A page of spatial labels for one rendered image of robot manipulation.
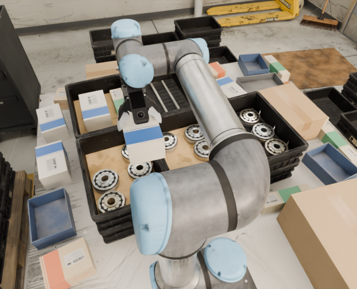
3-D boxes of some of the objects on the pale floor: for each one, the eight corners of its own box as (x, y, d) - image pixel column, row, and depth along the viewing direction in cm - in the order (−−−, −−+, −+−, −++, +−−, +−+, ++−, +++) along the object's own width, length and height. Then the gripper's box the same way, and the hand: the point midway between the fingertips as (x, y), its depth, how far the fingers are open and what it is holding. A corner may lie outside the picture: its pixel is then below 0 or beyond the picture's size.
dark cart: (43, 137, 241) (-8, 42, 173) (-12, 148, 232) (-89, 51, 165) (45, 96, 279) (4, 4, 211) (-2, 104, 270) (-62, 11, 203)
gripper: (160, 61, 85) (162, 109, 100) (97, 71, 81) (109, 120, 96) (167, 76, 80) (169, 125, 95) (100, 88, 76) (113, 137, 91)
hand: (140, 128), depth 94 cm, fingers closed on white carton, 13 cm apart
